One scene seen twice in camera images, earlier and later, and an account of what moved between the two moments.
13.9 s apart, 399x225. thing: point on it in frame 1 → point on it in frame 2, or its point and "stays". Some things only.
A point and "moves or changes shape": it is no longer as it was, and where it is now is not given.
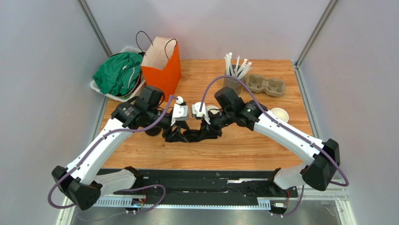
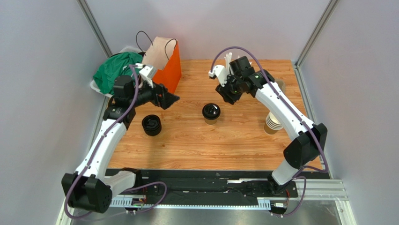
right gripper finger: [215, 133] → [229, 95]
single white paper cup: [211, 107] moves or changes shape
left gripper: [175, 136] → [166, 100]
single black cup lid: [192, 135] → [211, 111]
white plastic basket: [125, 97] stays
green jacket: [118, 75] stays
